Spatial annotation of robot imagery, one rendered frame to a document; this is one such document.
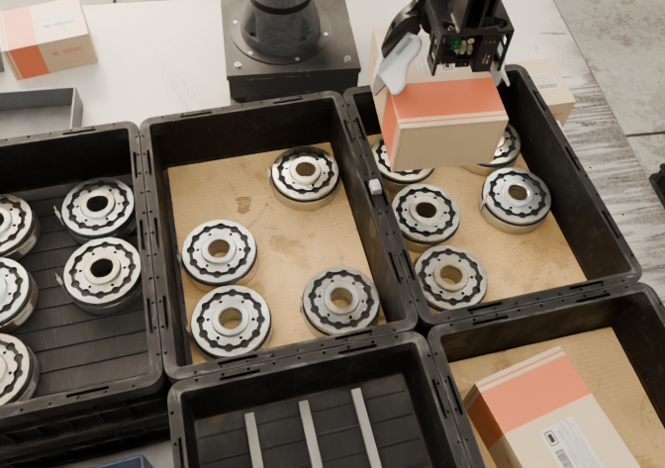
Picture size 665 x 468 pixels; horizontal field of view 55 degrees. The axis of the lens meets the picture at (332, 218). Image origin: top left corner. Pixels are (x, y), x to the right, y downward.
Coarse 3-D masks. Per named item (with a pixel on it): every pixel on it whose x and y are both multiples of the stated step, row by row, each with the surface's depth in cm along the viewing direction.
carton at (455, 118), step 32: (384, 32) 75; (416, 64) 72; (448, 64) 72; (384, 96) 72; (416, 96) 69; (448, 96) 69; (480, 96) 70; (384, 128) 74; (416, 128) 67; (448, 128) 68; (480, 128) 68; (416, 160) 72; (448, 160) 73; (480, 160) 73
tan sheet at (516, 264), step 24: (456, 168) 101; (456, 192) 98; (480, 216) 96; (552, 216) 97; (456, 240) 93; (480, 240) 94; (504, 240) 94; (528, 240) 94; (552, 240) 94; (504, 264) 91; (528, 264) 92; (552, 264) 92; (576, 264) 92; (504, 288) 89; (528, 288) 89
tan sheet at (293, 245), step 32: (224, 160) 100; (256, 160) 100; (192, 192) 96; (224, 192) 97; (256, 192) 97; (192, 224) 93; (256, 224) 94; (288, 224) 94; (320, 224) 94; (352, 224) 94; (288, 256) 91; (320, 256) 91; (352, 256) 91; (192, 288) 87; (256, 288) 88; (288, 288) 88; (288, 320) 85; (384, 320) 86; (192, 352) 82
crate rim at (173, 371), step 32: (320, 96) 95; (352, 128) 92; (160, 224) 81; (384, 224) 82; (160, 256) 78; (160, 288) 76; (160, 320) 74; (416, 320) 75; (256, 352) 72; (288, 352) 72
